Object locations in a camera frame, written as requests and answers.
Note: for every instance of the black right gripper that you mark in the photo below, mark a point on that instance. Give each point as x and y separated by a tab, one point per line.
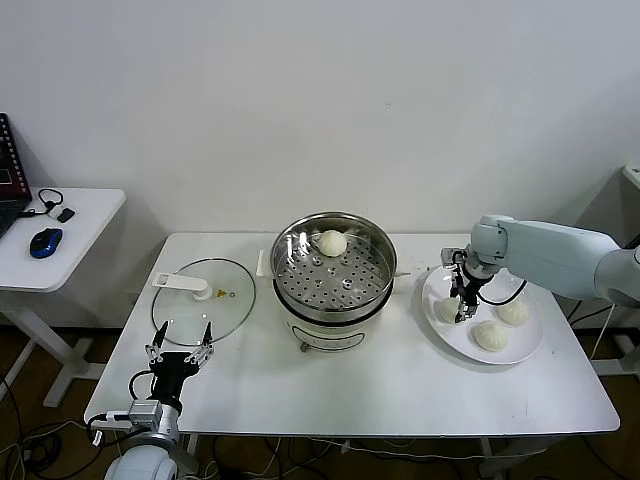
471	290

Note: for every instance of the black laptop with red edge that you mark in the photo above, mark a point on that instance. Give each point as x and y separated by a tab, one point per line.
10	165

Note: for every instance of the white steamed baozi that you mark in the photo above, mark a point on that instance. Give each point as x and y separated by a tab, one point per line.
331	244
446	311
514	312
491	336

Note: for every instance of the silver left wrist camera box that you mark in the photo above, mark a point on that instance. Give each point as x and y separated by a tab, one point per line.
146	413

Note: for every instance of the small black device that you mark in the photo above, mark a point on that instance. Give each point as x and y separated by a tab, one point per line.
66	216

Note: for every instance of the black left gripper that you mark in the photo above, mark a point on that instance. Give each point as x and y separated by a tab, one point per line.
170	372

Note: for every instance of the white cabinet corner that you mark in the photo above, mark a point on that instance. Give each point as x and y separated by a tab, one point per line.
632	175

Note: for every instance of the white round plate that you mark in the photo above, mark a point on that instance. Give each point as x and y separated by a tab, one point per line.
520	345

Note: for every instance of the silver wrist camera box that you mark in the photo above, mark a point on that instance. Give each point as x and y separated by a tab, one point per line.
146	413
452	257

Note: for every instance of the white electric cooker pot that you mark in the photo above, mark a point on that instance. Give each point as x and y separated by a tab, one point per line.
325	335

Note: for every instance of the white side table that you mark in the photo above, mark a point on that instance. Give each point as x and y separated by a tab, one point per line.
75	250

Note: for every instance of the blue and black computer mouse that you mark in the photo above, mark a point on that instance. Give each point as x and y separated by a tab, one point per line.
46	242

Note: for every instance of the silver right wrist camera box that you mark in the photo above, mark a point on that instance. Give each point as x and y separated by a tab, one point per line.
452	257

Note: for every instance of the white table foot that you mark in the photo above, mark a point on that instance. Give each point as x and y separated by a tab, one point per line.
620	365

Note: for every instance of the perforated steel steamer basket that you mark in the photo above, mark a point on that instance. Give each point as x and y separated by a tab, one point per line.
330	285

